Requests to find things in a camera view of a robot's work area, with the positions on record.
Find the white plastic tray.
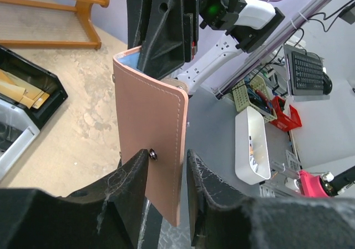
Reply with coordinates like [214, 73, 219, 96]
[235, 106, 271, 185]

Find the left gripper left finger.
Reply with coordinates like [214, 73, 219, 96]
[1, 149, 149, 248]

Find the green basket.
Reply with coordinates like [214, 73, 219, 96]
[232, 75, 277, 123]

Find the black bin with gold cards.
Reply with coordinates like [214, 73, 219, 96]
[1, 46, 68, 130]

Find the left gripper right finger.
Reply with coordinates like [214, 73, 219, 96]
[186, 150, 354, 248]

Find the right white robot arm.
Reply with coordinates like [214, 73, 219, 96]
[126, 0, 285, 95]

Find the pink plastic object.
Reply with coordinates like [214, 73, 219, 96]
[299, 170, 329, 198]

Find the black keyboard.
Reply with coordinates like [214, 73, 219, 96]
[284, 45, 333, 96]

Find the white bin with black cards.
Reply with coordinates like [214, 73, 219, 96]
[1, 99, 40, 178]

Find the orange wooden rack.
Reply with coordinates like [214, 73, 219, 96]
[1, 0, 110, 49]

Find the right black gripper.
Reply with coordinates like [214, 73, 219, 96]
[126, 0, 202, 80]

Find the gold cards pile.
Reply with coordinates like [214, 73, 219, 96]
[1, 69, 50, 109]

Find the red basket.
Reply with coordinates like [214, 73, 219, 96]
[271, 96, 302, 132]

